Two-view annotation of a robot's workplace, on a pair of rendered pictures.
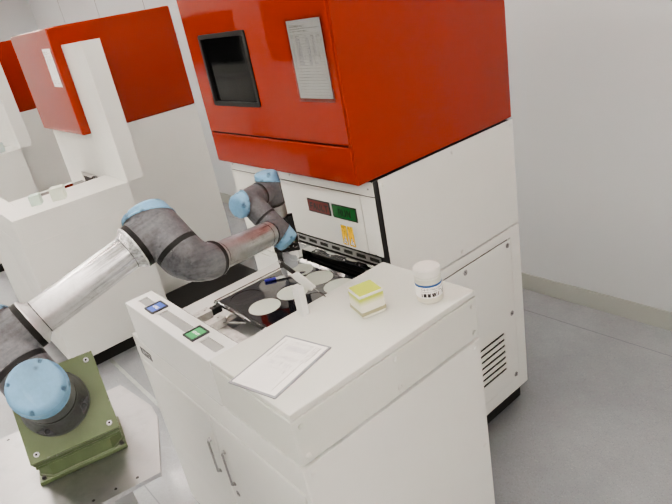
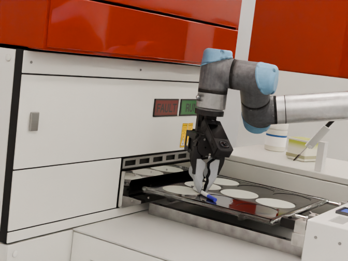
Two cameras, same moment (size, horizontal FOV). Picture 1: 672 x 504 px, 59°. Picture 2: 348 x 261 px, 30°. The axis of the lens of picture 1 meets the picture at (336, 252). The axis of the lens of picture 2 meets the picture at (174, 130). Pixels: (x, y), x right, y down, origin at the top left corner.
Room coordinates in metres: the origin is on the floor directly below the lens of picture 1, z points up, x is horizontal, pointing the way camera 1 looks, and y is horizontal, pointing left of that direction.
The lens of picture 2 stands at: (2.50, 1.66, 1.25)
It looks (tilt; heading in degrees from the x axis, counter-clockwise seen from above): 7 degrees down; 248
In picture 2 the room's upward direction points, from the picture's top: 7 degrees clockwise
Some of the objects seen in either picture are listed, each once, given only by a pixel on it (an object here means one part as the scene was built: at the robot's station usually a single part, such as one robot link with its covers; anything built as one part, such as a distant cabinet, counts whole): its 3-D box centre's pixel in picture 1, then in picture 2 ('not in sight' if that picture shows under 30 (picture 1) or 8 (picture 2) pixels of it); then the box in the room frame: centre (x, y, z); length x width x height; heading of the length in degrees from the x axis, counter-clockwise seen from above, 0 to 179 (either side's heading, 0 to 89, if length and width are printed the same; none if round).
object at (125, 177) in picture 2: (338, 265); (168, 180); (1.83, 0.00, 0.89); 0.44 x 0.02 x 0.10; 36
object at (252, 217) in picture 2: (260, 279); (204, 204); (1.84, 0.27, 0.90); 0.37 x 0.01 x 0.01; 126
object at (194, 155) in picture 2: not in sight; (199, 157); (1.83, 0.18, 1.00); 0.05 x 0.02 x 0.09; 2
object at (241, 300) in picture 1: (292, 292); (237, 194); (1.70, 0.16, 0.90); 0.34 x 0.34 x 0.01; 36
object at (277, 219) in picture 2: (245, 318); (302, 211); (1.59, 0.31, 0.90); 0.38 x 0.01 x 0.01; 36
